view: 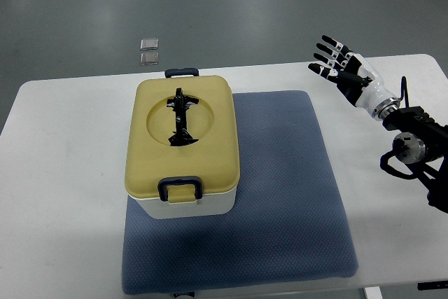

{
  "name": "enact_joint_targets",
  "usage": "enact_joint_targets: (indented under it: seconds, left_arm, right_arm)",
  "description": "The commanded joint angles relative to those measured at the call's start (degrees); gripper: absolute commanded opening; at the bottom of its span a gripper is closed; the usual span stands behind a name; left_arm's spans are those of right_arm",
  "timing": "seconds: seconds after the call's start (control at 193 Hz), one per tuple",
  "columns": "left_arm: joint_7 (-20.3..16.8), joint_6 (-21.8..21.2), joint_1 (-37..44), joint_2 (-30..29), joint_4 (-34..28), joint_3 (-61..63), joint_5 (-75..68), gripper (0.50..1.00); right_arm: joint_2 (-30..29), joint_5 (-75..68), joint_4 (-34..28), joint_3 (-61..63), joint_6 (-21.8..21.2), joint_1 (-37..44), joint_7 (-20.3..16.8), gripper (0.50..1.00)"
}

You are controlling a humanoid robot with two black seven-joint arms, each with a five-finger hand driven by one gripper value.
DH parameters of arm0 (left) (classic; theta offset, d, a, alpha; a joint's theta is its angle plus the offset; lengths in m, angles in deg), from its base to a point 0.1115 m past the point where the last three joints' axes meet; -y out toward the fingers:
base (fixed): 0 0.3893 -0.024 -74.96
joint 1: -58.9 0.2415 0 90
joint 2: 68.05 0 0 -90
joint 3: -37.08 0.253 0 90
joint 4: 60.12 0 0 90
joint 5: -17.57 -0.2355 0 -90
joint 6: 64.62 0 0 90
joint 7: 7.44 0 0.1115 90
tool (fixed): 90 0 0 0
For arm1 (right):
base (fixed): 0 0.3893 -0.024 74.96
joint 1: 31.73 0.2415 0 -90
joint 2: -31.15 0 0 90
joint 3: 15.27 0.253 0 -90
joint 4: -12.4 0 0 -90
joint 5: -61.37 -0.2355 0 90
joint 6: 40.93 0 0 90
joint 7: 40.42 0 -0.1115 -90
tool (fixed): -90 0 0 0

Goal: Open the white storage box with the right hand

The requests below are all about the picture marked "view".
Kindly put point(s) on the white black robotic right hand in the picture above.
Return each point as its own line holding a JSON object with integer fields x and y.
{"x": 354, "y": 77}

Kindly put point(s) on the yellow storage box lid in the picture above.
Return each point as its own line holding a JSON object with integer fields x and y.
{"x": 183, "y": 142}

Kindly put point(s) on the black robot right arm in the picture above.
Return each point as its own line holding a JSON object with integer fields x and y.
{"x": 419, "y": 151}

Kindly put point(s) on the white storage box base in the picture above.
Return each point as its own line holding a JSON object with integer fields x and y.
{"x": 210, "y": 204}

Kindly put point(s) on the blue quilted mat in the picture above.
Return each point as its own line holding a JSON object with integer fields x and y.
{"x": 288, "y": 222}

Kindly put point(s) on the white table leg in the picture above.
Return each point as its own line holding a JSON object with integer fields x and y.
{"x": 372, "y": 293}

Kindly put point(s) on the upper metal floor plate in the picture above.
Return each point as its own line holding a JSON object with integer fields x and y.
{"x": 149, "y": 44}

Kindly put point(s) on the black label under table edge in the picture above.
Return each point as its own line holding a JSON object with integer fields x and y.
{"x": 432, "y": 285}

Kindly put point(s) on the dark label at mat front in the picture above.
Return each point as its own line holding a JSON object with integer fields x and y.
{"x": 187, "y": 294}

